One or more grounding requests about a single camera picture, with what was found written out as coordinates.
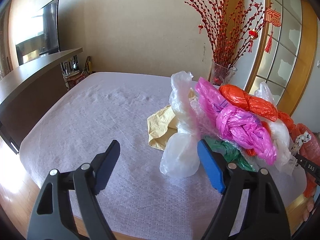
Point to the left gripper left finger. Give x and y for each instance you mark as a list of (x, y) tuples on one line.
[(52, 215)]

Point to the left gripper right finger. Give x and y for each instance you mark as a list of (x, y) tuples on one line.
[(265, 216)]

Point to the red lined trash basket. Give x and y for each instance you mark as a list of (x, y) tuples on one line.
[(310, 150)]

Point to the green plastic bag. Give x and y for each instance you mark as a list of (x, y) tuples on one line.
[(231, 153)]

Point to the pink plastic bag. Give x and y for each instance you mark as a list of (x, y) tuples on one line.
[(235, 124)]

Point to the white translucent plastic bag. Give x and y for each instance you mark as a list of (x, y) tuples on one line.
[(180, 158)]

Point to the yellow paper bag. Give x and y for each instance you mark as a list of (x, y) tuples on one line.
[(161, 126)]

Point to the person's hand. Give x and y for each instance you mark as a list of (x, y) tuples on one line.
[(308, 209)]

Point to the frosted glass door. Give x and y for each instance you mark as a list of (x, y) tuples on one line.
[(287, 68)]

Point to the lavender tablecloth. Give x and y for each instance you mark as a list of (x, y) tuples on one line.
[(138, 200)]

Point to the dark wooden counter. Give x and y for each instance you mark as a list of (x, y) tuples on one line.
[(28, 92)]

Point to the glass vase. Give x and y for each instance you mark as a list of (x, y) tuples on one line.
[(220, 75)]

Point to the red small lantern ornament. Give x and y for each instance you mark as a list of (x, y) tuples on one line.
[(253, 35)]

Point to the clutter under counter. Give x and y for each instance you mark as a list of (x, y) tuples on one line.
[(73, 74)]

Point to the red chinese knot ornament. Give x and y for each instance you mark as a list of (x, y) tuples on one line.
[(272, 17)]

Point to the red berry branches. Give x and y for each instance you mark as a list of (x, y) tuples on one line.
[(227, 23)]

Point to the black television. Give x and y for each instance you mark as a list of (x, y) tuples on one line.
[(37, 33)]

